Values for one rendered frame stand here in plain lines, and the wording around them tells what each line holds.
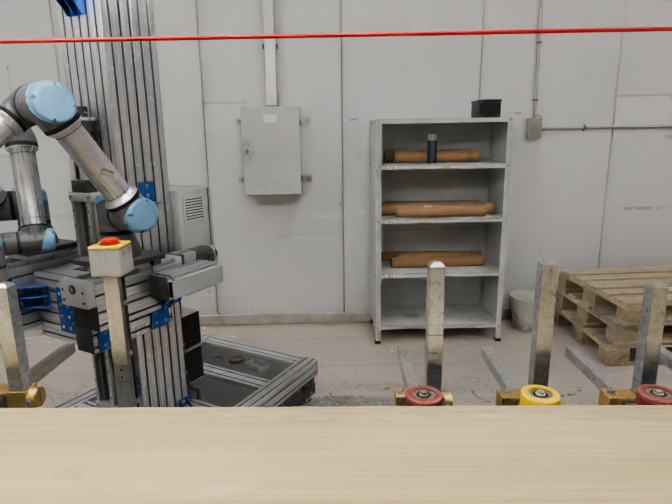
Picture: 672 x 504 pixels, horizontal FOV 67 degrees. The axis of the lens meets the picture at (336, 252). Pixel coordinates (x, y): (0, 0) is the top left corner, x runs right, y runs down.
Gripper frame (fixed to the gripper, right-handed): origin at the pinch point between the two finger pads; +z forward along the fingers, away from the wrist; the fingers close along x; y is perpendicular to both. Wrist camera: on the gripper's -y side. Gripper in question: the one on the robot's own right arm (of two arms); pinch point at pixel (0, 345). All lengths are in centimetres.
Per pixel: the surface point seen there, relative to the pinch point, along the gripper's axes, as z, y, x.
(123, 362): -11, -37, -56
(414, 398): -8, -49, -123
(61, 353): -2.7, -12.6, -26.5
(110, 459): -8, -68, -66
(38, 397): -1.7, -35.9, -33.4
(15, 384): -5.7, -36.8, -29.0
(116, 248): -39, -39, -58
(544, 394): -8, -47, -151
